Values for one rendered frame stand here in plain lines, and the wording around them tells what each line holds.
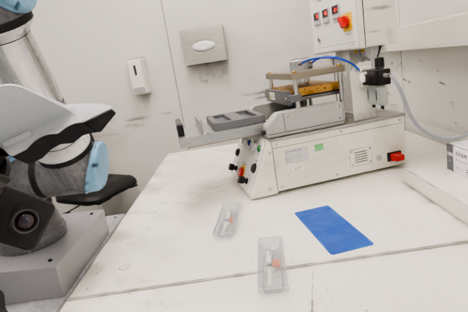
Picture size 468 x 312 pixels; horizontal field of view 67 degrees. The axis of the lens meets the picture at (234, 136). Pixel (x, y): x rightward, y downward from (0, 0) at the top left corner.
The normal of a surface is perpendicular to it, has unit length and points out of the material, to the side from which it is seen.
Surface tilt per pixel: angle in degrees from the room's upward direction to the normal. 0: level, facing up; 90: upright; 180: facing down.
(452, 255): 0
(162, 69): 90
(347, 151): 90
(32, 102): 133
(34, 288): 90
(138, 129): 90
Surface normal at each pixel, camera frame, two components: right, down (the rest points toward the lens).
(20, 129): 0.28, 0.78
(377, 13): 0.20, 0.17
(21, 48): 0.87, 0.26
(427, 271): -0.15, -0.97
